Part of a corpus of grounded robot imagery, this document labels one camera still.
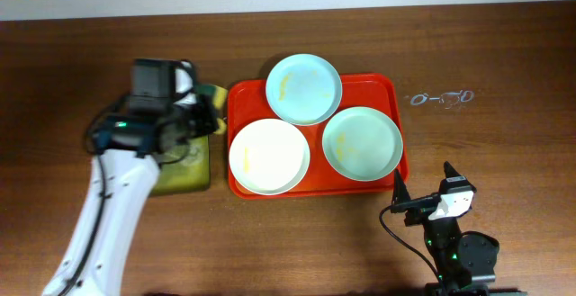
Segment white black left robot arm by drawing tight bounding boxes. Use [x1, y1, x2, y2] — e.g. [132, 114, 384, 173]
[42, 58, 219, 295]

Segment yellow green scrub sponge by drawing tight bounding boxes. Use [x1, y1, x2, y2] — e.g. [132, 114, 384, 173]
[196, 84, 228, 135]

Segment pale green plate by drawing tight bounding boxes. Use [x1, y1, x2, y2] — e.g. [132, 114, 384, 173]
[321, 106, 403, 182]

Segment red plastic serving tray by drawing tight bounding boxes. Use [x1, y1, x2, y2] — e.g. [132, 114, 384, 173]
[227, 73, 401, 199]

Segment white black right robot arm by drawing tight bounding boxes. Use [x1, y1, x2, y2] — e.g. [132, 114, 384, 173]
[390, 162, 500, 295]

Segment white plate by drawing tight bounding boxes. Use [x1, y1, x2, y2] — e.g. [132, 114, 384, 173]
[229, 119, 311, 196]

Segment light blue plate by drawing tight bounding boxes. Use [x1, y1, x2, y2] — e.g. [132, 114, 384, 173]
[265, 54, 343, 126]

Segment black tray with yellow water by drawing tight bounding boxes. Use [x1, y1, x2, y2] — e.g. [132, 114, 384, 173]
[149, 136, 211, 197]

